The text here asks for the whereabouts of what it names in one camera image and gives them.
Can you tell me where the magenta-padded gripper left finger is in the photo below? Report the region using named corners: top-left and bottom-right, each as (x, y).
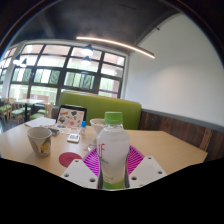
top-left (60, 145), bottom-right (103, 191)

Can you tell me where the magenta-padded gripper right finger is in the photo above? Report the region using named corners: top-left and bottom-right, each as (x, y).
top-left (124, 144), bottom-right (168, 190)

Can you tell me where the clear green-capped drink bottle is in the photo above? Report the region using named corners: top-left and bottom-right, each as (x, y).
top-left (95, 111), bottom-right (131, 191)

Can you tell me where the flat round red coaster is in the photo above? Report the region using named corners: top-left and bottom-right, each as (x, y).
top-left (58, 151), bottom-right (83, 168)

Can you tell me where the small blue-capped bottle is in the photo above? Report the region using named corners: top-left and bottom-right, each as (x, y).
top-left (80, 120), bottom-right (87, 136)

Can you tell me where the small dark flat case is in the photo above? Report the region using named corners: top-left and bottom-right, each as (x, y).
top-left (48, 127), bottom-right (61, 136)

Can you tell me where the patterned paper cup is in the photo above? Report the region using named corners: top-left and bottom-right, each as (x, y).
top-left (26, 126), bottom-right (53, 158)

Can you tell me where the white ceramic bowl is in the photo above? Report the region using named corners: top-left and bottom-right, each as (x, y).
top-left (89, 118), bottom-right (107, 135)

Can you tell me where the sticker-covered laptop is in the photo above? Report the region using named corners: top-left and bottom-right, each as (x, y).
top-left (54, 104), bottom-right (88, 135)

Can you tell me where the green upholstered bench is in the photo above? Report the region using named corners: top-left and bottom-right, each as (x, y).
top-left (58, 90), bottom-right (143, 131)

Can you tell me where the light wooden dining table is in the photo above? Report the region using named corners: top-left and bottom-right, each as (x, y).
top-left (14, 98), bottom-right (45, 115)

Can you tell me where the wooden green-seated chairs group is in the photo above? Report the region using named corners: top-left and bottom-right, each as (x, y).
top-left (0, 98), bottom-right (55, 124)

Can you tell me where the large black-framed window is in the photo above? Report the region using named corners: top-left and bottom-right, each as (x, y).
top-left (0, 43), bottom-right (128, 105)

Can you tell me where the black pendant lamps group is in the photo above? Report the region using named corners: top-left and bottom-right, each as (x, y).
top-left (12, 43), bottom-right (95, 68)

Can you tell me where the long curved linear light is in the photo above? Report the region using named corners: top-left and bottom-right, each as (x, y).
top-left (75, 35), bottom-right (156, 60)

